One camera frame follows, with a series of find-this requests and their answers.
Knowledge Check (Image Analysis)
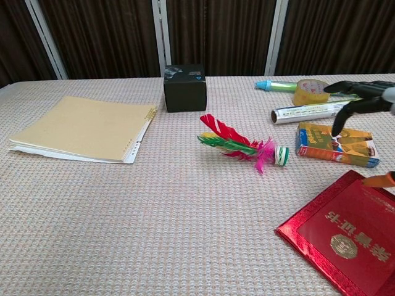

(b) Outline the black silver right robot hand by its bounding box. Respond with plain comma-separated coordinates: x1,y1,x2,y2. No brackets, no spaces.
323,80,395,137

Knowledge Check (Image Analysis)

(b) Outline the colourful feather shuttlecock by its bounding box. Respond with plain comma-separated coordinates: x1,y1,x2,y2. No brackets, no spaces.
197,113,290,175

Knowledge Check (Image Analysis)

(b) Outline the clear packing tape roll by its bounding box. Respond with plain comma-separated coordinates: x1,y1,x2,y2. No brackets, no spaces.
292,78,331,107

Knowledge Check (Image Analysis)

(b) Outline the orange tool tip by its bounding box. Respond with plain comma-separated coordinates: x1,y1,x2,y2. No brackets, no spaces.
360,171,395,188

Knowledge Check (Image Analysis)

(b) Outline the blue green toy pump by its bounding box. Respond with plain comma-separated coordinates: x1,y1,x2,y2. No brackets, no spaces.
255,79,364,102

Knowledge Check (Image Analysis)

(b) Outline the red certificate booklet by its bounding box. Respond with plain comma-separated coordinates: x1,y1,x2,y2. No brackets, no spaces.
275,169,395,296

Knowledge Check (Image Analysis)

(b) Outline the black cardboard box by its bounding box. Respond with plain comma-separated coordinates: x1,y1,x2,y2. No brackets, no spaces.
163,64,207,113

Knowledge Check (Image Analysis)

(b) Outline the beige woven tablecloth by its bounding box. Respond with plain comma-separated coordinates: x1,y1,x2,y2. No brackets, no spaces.
0,73,395,296

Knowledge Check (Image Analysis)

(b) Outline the dark pleated curtain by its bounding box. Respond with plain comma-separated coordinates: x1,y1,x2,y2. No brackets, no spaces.
0,0,395,89

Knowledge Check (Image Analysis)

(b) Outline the kraft paper notebook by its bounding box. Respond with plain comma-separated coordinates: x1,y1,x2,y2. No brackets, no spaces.
9,95,158,163

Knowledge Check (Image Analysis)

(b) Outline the white metal frame post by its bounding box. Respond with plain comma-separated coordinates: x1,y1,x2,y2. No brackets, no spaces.
24,0,69,80
264,0,290,76
151,0,172,78

